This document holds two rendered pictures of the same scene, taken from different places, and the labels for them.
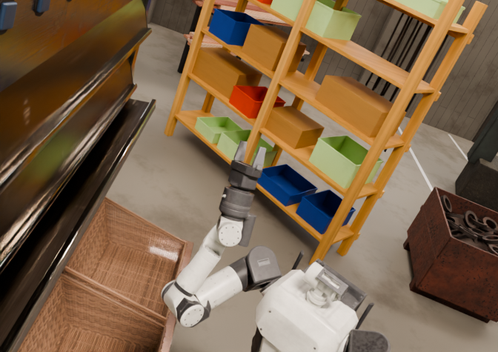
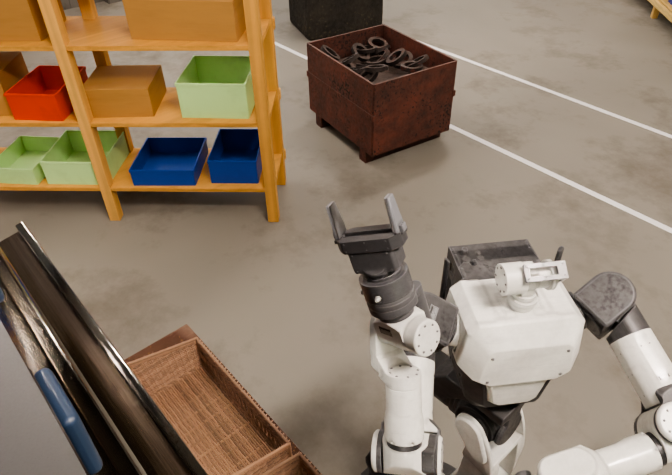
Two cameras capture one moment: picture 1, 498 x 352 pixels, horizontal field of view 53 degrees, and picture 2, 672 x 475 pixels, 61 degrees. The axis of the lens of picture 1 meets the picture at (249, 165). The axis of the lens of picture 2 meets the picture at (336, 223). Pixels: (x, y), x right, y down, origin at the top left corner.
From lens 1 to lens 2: 83 cm
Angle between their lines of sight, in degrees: 30
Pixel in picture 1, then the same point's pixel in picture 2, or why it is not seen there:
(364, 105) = (203, 7)
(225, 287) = (428, 384)
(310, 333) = (555, 342)
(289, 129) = (128, 97)
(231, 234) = (428, 335)
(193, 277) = (415, 421)
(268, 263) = (437, 309)
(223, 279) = not seen: hidden behind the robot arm
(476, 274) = (413, 101)
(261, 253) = not seen: hidden behind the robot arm
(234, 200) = (399, 293)
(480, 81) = not seen: outside the picture
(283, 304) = (502, 339)
